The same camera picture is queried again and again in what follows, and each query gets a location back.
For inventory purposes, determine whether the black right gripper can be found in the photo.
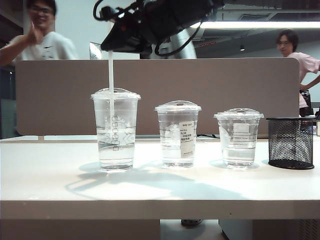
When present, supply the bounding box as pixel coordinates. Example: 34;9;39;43
100;0;219;54

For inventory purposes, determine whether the white straw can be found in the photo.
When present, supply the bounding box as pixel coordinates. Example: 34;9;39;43
107;50;117;133

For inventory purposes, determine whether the large clear plastic cup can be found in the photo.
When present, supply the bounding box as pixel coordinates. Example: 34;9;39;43
90;87;142;173

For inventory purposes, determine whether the medium clear cup with label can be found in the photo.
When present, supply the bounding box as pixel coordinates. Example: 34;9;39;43
154;100;202;169

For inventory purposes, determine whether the small clear plastic cup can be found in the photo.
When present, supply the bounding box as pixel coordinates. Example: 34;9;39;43
213;108;265;170

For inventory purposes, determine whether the person with glasses white t-shirt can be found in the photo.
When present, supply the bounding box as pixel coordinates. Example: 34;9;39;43
0;0;79;67

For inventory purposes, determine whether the brown desk partition panel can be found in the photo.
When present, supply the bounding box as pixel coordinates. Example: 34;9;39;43
14;57;301;137

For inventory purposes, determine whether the long ceiling light strip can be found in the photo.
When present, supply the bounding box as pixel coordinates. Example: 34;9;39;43
199;21;320;29

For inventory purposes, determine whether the person in pink shirt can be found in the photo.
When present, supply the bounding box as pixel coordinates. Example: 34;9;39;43
275;28;320;116

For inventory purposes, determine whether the black mesh pen holder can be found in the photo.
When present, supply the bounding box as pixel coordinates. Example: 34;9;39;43
265;117;316;171

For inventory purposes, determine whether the silver wall sign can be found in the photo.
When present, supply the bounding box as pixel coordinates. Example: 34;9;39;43
89;41;102;61

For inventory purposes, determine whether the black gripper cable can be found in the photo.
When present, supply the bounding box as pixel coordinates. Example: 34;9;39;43
92;0;141;21
153;21;204;57

